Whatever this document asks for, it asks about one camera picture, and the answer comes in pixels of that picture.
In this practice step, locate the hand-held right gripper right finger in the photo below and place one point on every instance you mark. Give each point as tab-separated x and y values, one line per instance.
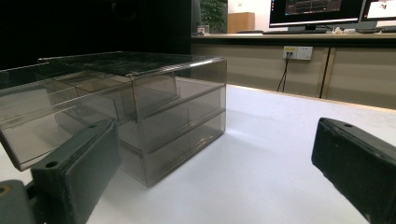
358	161

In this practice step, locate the clear grey plastic drawer cabinet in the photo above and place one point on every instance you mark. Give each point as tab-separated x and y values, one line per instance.
174	102

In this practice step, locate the black keyboard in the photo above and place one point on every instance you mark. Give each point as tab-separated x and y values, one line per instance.
294	31

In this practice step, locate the white wall power socket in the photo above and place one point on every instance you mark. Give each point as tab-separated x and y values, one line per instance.
298	52

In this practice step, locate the large computer monitor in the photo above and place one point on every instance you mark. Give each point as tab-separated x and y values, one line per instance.
314	11

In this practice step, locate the brown wooden cabinet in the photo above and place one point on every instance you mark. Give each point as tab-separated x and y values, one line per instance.
240	22

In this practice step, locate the clear grey plastic drawer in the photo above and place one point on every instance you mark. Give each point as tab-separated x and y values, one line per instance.
34	124

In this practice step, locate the green potted plant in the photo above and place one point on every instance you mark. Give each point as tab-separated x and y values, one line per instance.
213	14

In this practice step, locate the long wooden desk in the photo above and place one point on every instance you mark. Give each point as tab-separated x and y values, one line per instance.
280	39

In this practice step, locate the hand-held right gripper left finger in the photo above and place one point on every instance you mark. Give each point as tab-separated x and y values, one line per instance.
74	174

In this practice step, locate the computer monitor with white screen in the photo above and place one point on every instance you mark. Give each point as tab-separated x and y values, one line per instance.
380	9

